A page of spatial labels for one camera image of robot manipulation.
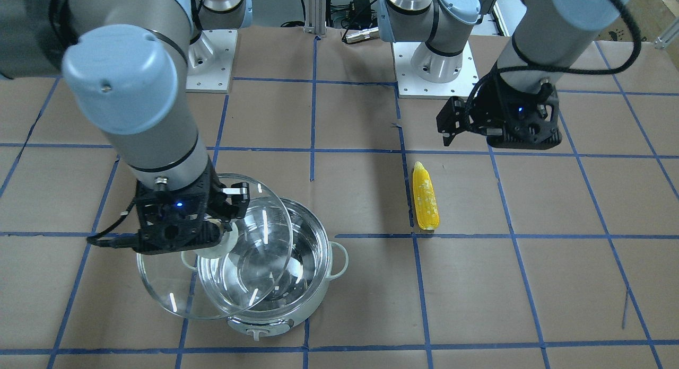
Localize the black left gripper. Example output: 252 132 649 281
436 75 562 150

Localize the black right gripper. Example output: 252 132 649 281
133 163 250 254

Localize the yellow corn cob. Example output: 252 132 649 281
412 161 440 231

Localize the glass pot lid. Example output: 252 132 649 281
136 173 293 319

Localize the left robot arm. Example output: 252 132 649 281
377 0 643 150

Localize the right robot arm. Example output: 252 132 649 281
1 0 252 257

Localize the pale green cooking pot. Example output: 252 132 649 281
223 198 349 340

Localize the black power adapter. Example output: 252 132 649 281
347 0 372 23

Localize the cardboard box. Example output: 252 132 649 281
597 0 678 41

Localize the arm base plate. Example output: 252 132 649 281
185 29 238 94
392 41 480 99

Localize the silver cable connector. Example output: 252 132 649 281
342 27 380 45

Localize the black cable bundle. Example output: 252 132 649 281
280 0 382 30

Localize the aluminium frame post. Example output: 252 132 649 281
302 0 327 38

